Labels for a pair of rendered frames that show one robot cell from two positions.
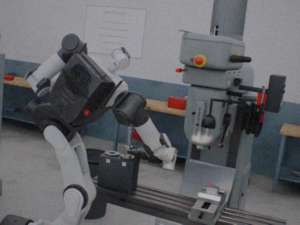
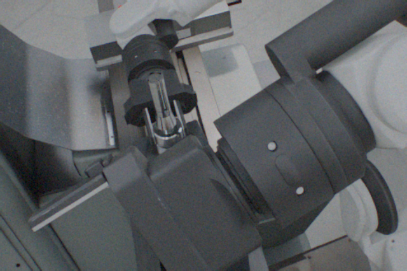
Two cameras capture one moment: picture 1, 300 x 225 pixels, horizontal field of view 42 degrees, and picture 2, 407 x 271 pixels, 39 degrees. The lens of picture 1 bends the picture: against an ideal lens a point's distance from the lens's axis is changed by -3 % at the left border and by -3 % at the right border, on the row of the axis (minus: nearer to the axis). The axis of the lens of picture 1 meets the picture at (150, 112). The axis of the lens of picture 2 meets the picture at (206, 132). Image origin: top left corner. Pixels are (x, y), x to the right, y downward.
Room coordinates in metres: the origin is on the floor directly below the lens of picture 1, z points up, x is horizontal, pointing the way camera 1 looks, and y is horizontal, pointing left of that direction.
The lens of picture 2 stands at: (2.53, 0.67, 1.88)
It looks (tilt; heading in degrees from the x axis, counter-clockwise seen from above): 50 degrees down; 244
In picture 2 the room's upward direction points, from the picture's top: 11 degrees counter-clockwise
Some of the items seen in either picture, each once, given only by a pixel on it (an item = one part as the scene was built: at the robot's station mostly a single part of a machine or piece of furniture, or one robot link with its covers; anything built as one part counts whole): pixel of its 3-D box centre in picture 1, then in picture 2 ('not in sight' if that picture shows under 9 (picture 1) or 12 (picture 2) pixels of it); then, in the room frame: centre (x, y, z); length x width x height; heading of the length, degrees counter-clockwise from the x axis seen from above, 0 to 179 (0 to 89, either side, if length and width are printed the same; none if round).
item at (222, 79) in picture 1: (212, 75); not in sight; (2.20, -0.32, 1.68); 0.34 x 0.24 x 0.10; 158
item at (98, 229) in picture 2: not in sight; (194, 181); (2.14, -0.29, 0.44); 0.80 x 0.30 x 0.60; 158
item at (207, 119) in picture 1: (209, 120); not in sight; (1.95, -0.29, 1.47); 0.07 x 0.07 x 0.06
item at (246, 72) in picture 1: (229, 76); not in sight; (2.63, -0.49, 1.66); 0.80 x 0.23 x 0.20; 158
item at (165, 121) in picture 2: (129, 136); (161, 103); (2.32, 0.10, 1.26); 0.03 x 0.03 x 0.11
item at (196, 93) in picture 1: (205, 114); not in sight; (2.17, -0.30, 1.47); 0.21 x 0.19 x 0.32; 68
